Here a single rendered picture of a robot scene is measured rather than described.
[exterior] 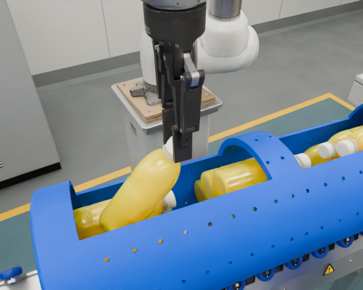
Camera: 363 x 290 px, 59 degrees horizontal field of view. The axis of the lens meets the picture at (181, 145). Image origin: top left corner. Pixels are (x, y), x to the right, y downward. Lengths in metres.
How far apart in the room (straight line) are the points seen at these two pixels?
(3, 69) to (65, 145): 0.90
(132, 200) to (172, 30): 0.28
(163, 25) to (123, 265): 0.35
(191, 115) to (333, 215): 0.37
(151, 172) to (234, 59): 0.67
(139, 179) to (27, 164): 1.86
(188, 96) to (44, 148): 1.94
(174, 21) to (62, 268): 0.37
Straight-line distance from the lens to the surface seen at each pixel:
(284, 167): 0.62
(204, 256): 0.55
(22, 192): 2.41
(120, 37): 3.50
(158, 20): 0.39
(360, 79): 1.28
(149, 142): 1.15
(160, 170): 0.51
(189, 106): 0.41
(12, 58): 1.97
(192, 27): 0.39
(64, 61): 3.43
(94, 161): 2.46
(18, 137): 2.21
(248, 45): 1.11
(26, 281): 0.87
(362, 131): 0.84
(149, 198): 0.54
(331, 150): 0.86
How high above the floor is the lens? 1.64
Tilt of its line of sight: 41 degrees down
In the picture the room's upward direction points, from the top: straight up
